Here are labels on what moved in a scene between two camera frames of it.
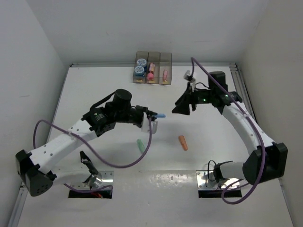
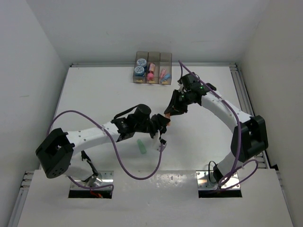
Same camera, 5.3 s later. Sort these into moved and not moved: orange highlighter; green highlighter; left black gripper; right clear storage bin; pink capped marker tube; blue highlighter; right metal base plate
Moved: blue highlighter; left black gripper; orange highlighter
Not moved: green highlighter; right clear storage bin; pink capped marker tube; right metal base plate
